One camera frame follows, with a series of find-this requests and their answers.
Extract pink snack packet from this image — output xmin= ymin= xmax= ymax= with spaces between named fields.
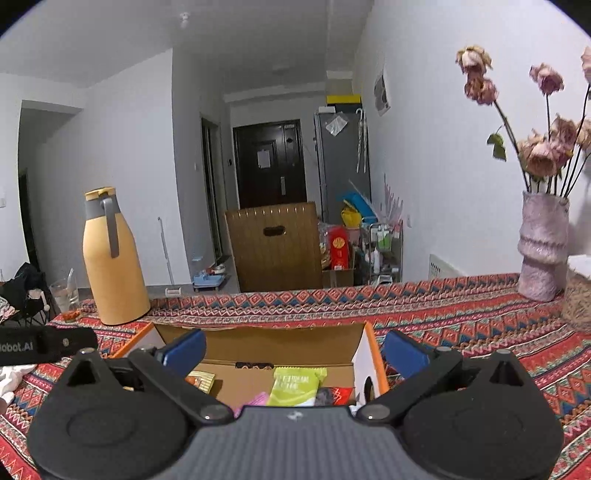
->
xmin=233 ymin=391 xmax=269 ymax=416

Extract wooden chair back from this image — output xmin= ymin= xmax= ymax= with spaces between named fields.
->
xmin=225 ymin=201 xmax=324 ymax=293

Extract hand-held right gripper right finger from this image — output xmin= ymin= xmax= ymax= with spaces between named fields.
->
xmin=360 ymin=329 xmax=532 ymax=426

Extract yellow thermos bottle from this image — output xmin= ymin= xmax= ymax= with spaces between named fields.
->
xmin=83 ymin=187 xmax=152 ymax=326

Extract red pumpkin print cardboard box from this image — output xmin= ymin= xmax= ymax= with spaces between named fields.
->
xmin=108 ymin=322 xmax=391 ymax=416

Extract blue pet bowl stand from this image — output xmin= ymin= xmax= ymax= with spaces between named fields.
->
xmin=192 ymin=269 xmax=230 ymax=292

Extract dried pink roses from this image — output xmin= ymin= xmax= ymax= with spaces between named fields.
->
xmin=455 ymin=44 xmax=591 ymax=199

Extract white wall radiator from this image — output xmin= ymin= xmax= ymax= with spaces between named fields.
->
xmin=428 ymin=253 xmax=464 ymax=280

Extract brown cardboard box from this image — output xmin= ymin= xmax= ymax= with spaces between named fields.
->
xmin=322 ymin=267 xmax=356 ymax=289

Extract white mop pole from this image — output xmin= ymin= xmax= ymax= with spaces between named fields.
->
xmin=157 ymin=216 xmax=175 ymax=287

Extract grey refrigerator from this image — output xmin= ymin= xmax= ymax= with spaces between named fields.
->
xmin=314 ymin=108 xmax=372 ymax=224

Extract black clothes pile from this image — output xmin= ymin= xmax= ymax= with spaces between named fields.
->
xmin=0 ymin=262 xmax=51 ymax=326

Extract blue plastic dustpan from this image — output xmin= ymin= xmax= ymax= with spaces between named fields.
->
xmin=342 ymin=193 xmax=378 ymax=219

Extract green snack packet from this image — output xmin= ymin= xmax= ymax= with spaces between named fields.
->
xmin=267 ymin=367 xmax=328 ymax=407

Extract pale decorative grass stems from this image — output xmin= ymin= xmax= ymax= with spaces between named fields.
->
xmin=381 ymin=173 xmax=404 ymax=227

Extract red gift box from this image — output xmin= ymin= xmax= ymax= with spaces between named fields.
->
xmin=329 ymin=226 xmax=352 ymax=271

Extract white umbrella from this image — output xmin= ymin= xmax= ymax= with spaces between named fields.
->
xmin=355 ymin=108 xmax=370 ymax=174

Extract woven basket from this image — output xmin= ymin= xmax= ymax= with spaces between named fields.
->
xmin=560 ymin=255 xmax=591 ymax=334

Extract wall poster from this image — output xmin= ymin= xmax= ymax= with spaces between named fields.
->
xmin=373 ymin=71 xmax=392 ymax=116

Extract pink ceramic vase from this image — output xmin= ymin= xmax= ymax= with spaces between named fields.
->
xmin=517 ymin=190 xmax=571 ymax=303

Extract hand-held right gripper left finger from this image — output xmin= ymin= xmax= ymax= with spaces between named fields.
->
xmin=59 ymin=329 xmax=234 ymax=426

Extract dark door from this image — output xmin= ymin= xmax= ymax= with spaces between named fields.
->
xmin=232 ymin=120 xmax=309 ymax=209

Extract red orange snack packet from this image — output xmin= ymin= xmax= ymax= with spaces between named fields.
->
xmin=318 ymin=386 xmax=357 ymax=408

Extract glass cup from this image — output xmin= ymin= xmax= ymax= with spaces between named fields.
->
xmin=48 ymin=269 xmax=80 ymax=315

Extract metal storage cart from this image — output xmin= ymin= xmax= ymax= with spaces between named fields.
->
xmin=358 ymin=222 xmax=404 ymax=284

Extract white cloth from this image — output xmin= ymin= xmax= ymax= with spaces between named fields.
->
xmin=0 ymin=364 xmax=38 ymax=404

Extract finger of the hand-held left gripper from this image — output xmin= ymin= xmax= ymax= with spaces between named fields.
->
xmin=39 ymin=328 xmax=99 ymax=364

